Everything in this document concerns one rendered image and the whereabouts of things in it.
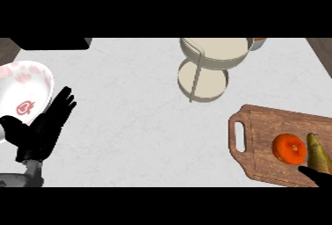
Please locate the brown wooden cutting board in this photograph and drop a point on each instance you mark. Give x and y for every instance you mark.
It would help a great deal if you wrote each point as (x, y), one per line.
(259, 140)

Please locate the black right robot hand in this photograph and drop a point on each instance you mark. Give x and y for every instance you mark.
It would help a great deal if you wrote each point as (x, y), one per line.
(319, 177)

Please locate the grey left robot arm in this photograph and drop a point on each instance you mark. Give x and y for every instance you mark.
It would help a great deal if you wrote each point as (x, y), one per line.
(30, 175)

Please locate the orange round squash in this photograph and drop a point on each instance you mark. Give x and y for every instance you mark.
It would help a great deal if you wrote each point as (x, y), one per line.
(290, 148)

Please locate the black flat appliance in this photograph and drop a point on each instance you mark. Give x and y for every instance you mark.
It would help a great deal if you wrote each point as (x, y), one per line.
(52, 43)

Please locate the olive green pear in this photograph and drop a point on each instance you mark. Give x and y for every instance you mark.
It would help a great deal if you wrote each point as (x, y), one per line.
(319, 155)

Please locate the grey bowl with orange content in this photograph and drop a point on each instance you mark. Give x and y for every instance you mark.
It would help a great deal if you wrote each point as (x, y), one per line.
(257, 43)

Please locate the white bowl with pink print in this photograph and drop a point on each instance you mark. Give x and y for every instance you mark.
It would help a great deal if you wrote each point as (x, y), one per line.
(21, 93)

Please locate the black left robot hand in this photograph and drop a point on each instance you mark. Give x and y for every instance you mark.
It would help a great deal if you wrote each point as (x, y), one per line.
(45, 129)

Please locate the beige tiered basket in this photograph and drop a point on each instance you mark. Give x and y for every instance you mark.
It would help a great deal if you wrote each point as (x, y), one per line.
(211, 64)

